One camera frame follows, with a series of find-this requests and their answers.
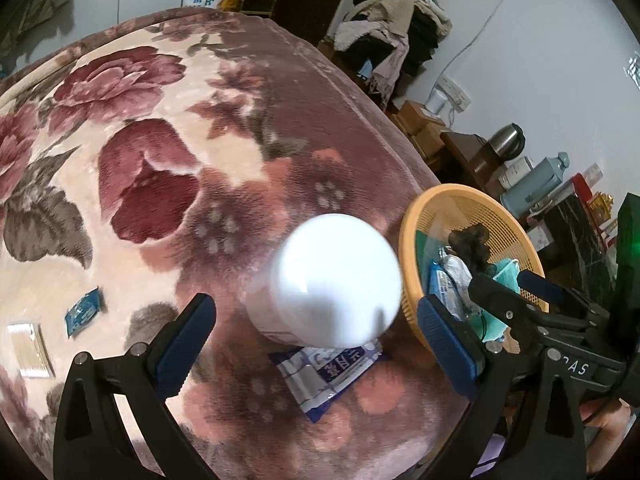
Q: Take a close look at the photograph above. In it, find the stack of cardboard boxes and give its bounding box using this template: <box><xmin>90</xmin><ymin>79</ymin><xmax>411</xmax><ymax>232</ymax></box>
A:
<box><xmin>395</xmin><ymin>100</ymin><xmax>446</xmax><ymax>161</ymax></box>

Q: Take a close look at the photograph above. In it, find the cotton swab pack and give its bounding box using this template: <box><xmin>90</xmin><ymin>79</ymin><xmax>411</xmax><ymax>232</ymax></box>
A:
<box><xmin>7</xmin><ymin>322</ymin><xmax>55</xmax><ymax>378</ymax></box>

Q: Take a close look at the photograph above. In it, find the dark blue small packet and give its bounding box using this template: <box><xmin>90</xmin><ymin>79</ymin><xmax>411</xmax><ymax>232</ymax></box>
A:
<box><xmin>65</xmin><ymin>287</ymin><xmax>104</xmax><ymax>336</ymax></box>

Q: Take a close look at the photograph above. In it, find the teal thermos flask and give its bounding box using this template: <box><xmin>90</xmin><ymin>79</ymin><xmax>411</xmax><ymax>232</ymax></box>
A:
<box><xmin>500</xmin><ymin>152</ymin><xmax>571</xmax><ymax>216</ymax></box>

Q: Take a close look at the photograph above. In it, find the green scouring pad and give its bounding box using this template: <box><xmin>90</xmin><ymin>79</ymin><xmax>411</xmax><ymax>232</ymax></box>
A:
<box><xmin>412</xmin><ymin>230</ymin><xmax>448</xmax><ymax>271</ymax></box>

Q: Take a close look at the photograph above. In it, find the pile of clothes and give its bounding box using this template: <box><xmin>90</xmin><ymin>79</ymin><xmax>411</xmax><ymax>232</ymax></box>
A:
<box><xmin>332</xmin><ymin>0</ymin><xmax>453</xmax><ymax>111</ymax></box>

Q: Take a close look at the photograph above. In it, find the light blue small packet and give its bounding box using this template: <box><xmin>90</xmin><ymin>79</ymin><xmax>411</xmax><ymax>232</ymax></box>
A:
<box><xmin>427</xmin><ymin>255</ymin><xmax>473</xmax><ymax>321</ymax></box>

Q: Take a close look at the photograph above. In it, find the gold ornament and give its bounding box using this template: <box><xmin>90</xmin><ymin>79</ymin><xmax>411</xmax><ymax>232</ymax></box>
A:
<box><xmin>587</xmin><ymin>192</ymin><xmax>613</xmax><ymax>221</ymax></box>

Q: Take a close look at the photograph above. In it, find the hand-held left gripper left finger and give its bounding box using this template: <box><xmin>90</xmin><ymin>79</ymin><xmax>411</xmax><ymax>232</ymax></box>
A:
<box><xmin>52</xmin><ymin>293</ymin><xmax>221</xmax><ymax>480</ymax></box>

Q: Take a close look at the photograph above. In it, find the black marble cabinet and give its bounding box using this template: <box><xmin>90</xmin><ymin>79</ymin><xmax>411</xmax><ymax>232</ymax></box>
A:
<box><xmin>530</xmin><ymin>190</ymin><xmax>621</xmax><ymax>281</ymax></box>

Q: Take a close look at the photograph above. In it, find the red box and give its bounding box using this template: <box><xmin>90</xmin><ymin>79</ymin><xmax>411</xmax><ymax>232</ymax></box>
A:
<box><xmin>570</xmin><ymin>173</ymin><xmax>608</xmax><ymax>201</ymax></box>

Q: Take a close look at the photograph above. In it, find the black hair scrunchie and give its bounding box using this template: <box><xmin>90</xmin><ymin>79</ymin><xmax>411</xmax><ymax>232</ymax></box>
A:
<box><xmin>447</xmin><ymin>225</ymin><xmax>493</xmax><ymax>271</ymax></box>

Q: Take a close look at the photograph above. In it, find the dark wooden door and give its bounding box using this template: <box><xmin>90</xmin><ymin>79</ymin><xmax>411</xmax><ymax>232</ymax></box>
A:
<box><xmin>265</xmin><ymin>0</ymin><xmax>361</xmax><ymax>46</ymax></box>

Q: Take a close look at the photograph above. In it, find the white labelled plastic jar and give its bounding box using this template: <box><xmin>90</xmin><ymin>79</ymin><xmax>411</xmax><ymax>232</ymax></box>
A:
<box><xmin>244</xmin><ymin>214</ymin><xmax>403</xmax><ymax>348</ymax></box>

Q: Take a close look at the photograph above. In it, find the person's right hand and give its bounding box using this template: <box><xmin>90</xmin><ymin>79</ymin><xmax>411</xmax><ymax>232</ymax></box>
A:
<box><xmin>580</xmin><ymin>400</ymin><xmax>633</xmax><ymax>478</ymax></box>

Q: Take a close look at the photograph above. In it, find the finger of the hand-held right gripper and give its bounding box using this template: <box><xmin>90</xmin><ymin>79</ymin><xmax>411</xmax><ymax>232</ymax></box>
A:
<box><xmin>519</xmin><ymin>270</ymin><xmax>608</xmax><ymax>326</ymax></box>
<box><xmin>469</xmin><ymin>274</ymin><xmax>601</xmax><ymax>346</ymax></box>

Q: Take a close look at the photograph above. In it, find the brown wooden desk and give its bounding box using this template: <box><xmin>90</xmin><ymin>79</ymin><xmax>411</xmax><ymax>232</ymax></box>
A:
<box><xmin>425</xmin><ymin>132</ymin><xmax>506</xmax><ymax>196</ymax></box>

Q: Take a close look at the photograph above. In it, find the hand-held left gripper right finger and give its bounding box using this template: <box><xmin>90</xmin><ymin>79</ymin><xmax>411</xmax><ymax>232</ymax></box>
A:
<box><xmin>419</xmin><ymin>296</ymin><xmax>586</xmax><ymax>480</ymax></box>

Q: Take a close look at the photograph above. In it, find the white canister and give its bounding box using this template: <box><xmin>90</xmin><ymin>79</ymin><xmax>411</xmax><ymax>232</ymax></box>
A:
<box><xmin>500</xmin><ymin>156</ymin><xmax>533</xmax><ymax>188</ymax></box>

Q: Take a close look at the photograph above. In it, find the yellow plastic mesh basket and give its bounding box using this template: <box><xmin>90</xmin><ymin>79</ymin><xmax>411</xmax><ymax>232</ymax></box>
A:
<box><xmin>398</xmin><ymin>183</ymin><xmax>550</xmax><ymax>356</ymax></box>

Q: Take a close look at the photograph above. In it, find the steel kettle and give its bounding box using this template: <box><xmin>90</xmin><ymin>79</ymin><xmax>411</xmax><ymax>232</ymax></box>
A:
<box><xmin>487</xmin><ymin>123</ymin><xmax>526</xmax><ymax>163</ymax></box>

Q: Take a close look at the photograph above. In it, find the floral printed blanket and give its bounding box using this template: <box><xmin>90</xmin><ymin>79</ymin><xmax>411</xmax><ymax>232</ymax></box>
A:
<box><xmin>0</xmin><ymin>7</ymin><xmax>481</xmax><ymax>480</ymax></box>

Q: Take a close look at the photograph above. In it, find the teal face mask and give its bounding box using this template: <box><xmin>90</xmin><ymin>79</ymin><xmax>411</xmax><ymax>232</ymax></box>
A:
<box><xmin>480</xmin><ymin>258</ymin><xmax>523</xmax><ymax>343</ymax></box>

